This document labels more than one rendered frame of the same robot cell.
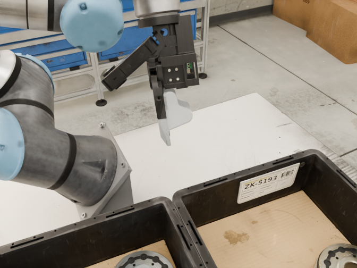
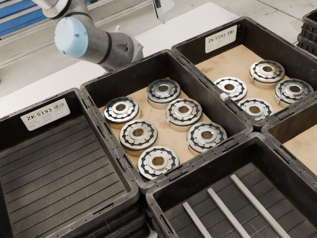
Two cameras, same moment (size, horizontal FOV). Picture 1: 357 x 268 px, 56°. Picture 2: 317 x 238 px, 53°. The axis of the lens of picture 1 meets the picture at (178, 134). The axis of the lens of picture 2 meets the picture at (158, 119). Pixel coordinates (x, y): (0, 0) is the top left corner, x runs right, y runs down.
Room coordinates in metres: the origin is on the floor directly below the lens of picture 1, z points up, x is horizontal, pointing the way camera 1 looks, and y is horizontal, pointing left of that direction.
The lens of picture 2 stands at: (-0.45, 0.09, 1.50)
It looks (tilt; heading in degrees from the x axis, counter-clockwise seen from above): 47 degrees down; 359
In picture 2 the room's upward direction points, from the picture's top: 8 degrees counter-clockwise
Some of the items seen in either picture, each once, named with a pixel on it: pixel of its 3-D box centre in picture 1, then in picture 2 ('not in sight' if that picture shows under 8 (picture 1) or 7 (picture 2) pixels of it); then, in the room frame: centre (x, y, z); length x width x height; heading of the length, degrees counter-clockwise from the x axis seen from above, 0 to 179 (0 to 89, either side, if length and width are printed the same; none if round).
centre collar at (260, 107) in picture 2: not in sight; (254, 110); (0.11, -0.18, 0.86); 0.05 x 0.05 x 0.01
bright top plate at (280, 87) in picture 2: not in sight; (294, 90); (0.16, -0.31, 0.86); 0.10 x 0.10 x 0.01
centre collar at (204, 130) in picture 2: not in sight; (206, 135); (0.05, -0.03, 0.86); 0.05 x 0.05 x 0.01
